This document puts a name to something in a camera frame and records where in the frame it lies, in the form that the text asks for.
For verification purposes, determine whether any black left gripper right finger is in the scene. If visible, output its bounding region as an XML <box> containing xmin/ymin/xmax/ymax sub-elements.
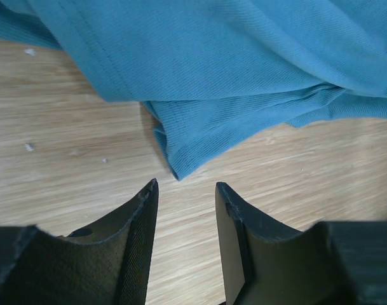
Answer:
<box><xmin>215</xmin><ymin>182</ymin><xmax>387</xmax><ymax>304</ymax></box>

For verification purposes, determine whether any blue tank top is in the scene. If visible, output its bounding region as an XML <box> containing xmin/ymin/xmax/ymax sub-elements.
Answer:
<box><xmin>0</xmin><ymin>1</ymin><xmax>387</xmax><ymax>180</ymax></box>

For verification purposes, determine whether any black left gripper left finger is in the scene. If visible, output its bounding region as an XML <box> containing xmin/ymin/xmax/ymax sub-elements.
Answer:
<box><xmin>0</xmin><ymin>180</ymin><xmax>159</xmax><ymax>304</ymax></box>

